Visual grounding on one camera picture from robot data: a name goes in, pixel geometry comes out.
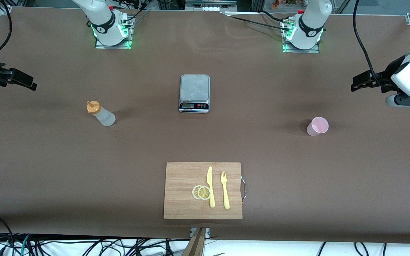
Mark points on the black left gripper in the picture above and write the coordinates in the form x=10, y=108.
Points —
x=382, y=79

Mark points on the pink plastic cup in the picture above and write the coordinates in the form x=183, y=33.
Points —
x=317, y=127

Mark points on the clear sauce bottle orange cap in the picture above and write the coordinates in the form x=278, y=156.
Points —
x=105, y=118

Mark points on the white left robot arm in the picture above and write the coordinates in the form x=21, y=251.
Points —
x=311, y=21

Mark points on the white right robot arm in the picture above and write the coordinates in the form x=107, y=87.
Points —
x=103, y=21

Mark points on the silver kitchen scale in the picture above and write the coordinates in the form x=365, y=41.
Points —
x=195, y=89

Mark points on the grey box white connectors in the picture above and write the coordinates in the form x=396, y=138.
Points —
x=210, y=8

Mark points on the yellow plastic fork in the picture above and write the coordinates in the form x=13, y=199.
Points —
x=226, y=195

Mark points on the yellow plastic knife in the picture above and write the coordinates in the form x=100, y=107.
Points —
x=210, y=181

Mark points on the wooden cutting board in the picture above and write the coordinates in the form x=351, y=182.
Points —
x=180, y=185

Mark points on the lemon slice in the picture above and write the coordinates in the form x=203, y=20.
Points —
x=204, y=193
x=194, y=192

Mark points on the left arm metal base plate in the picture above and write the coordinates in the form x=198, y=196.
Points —
x=301, y=51

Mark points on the aluminium profile post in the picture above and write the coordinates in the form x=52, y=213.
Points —
x=256, y=5

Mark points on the small metal bracket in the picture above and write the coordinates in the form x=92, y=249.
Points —
x=208, y=233

